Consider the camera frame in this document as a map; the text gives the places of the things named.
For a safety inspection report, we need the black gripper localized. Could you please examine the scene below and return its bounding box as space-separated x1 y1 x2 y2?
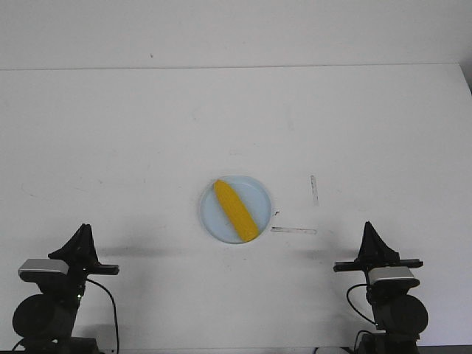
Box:
48 223 119 295
333 221 423 272

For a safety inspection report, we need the yellow corn cob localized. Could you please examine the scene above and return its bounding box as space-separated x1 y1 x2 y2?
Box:
213 179 259 243

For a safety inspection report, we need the light blue round plate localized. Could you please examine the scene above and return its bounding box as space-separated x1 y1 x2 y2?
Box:
198 176 272 244

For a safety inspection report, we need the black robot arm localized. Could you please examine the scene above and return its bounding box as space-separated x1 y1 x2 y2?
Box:
103 223 428 350
11 223 120 353

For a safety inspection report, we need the clear tape strip vertical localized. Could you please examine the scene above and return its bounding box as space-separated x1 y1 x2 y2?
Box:
310 175 319 206

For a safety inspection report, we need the clear tape strip horizontal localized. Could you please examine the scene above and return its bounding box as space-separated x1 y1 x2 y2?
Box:
271 226 317 235

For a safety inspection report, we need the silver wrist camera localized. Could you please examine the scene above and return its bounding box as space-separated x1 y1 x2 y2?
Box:
18 259 69 283
367 266 420 288

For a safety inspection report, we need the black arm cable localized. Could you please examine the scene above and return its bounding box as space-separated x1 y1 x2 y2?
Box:
85 278 120 351
345 282 377 325

